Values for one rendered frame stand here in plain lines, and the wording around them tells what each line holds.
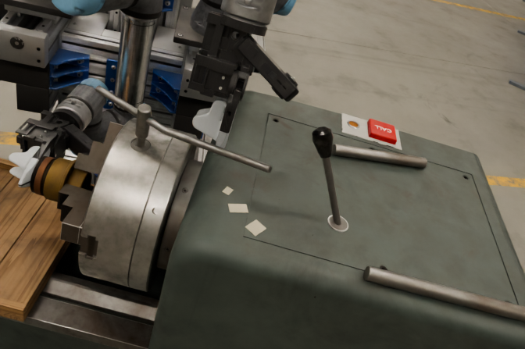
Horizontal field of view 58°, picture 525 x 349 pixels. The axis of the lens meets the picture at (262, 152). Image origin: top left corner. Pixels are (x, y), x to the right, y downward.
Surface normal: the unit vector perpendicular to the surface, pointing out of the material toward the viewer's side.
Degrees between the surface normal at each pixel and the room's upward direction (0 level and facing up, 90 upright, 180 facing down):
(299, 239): 0
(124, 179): 32
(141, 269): 85
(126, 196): 43
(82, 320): 0
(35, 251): 0
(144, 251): 72
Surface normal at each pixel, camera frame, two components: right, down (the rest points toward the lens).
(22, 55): 0.04, 0.63
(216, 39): -0.04, 0.33
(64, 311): 0.26, -0.76
